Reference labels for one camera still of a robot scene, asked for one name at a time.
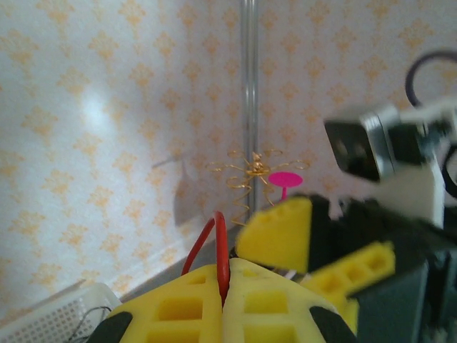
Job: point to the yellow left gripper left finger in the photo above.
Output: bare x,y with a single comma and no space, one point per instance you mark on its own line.
168,307

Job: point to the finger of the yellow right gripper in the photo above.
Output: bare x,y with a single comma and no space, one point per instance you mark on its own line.
278,236
357,271

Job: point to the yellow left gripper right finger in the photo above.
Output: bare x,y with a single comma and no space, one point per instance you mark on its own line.
271,307

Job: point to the pink wine glass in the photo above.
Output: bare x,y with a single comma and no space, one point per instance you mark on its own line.
285,178

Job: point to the white perforated plastic basket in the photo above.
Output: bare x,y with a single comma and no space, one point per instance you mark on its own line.
46,318

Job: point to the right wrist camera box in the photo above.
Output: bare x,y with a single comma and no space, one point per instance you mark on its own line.
357,150

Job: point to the aluminium frame post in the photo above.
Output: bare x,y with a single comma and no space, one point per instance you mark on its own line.
249,71

